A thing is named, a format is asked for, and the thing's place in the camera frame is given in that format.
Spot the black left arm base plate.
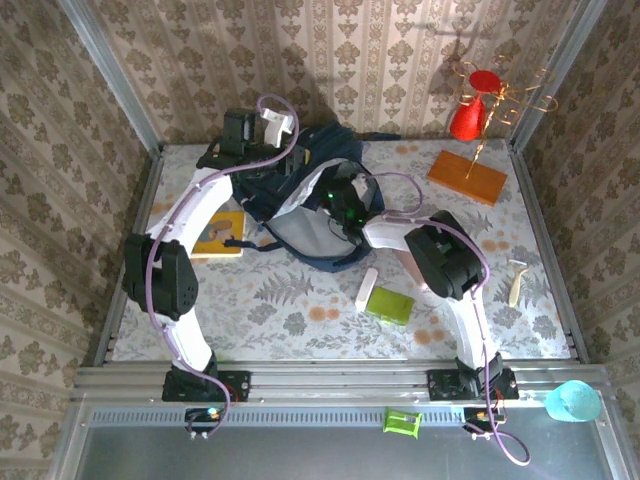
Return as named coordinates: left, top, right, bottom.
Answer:
left=161, top=368, right=252, bottom=403

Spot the red cone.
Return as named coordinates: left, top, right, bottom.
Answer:
left=448, top=93, right=487, bottom=143

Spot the lime green box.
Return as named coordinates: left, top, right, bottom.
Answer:
left=363, top=285, right=416, bottom=329

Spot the slotted grey cable duct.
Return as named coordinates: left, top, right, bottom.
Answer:
left=87, top=405, right=506, bottom=427

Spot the red disc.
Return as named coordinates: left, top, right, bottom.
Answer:
left=468, top=69, right=502, bottom=95

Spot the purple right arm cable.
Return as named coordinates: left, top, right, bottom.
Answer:
left=372, top=172, right=532, bottom=467

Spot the aluminium mounting rail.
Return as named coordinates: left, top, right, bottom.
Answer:
left=72, top=360, right=612, bottom=402

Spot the yellow picture book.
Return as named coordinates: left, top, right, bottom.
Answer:
left=190, top=210, right=247, bottom=261

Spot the grey metal shelf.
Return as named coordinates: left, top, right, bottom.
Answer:
left=47, top=399, right=634, bottom=480

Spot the cream razor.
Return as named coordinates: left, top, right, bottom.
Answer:
left=506, top=257, right=530, bottom=306

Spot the aluminium frame post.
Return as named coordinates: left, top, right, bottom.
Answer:
left=508, top=0, right=609, bottom=151
left=55, top=0, right=165, bottom=157

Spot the left connector board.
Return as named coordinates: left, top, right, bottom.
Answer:
left=183, top=406, right=227, bottom=435

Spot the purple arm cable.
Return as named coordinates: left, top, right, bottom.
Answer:
left=147, top=93, right=301, bottom=441
left=372, top=172, right=532, bottom=467

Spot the gold wire stand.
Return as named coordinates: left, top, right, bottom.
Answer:
left=451, top=53, right=560, bottom=181

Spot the cyan cup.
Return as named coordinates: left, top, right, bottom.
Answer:
left=544, top=379, right=602, bottom=425

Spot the lime green clip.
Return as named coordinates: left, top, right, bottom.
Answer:
left=382, top=407, right=424, bottom=441

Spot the navy blue backpack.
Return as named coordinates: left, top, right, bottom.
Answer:
left=234, top=122, right=404, bottom=274

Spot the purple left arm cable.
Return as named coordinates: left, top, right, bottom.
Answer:
left=147, top=93, right=301, bottom=441

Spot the white oblong case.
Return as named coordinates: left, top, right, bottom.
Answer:
left=355, top=268, right=380, bottom=311

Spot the right connector board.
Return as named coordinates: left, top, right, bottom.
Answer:
left=462, top=406, right=507, bottom=434

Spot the orange wooden base block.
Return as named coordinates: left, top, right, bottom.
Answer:
left=426, top=149, right=509, bottom=208

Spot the connector board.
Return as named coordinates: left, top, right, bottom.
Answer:
left=462, top=406, right=507, bottom=434
left=183, top=406, right=227, bottom=435

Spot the aluminium side rail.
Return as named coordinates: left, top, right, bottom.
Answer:
left=508, top=142, right=590, bottom=364
left=92, top=149, right=165, bottom=369

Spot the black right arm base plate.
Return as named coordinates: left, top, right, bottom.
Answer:
left=426, top=367, right=519, bottom=402

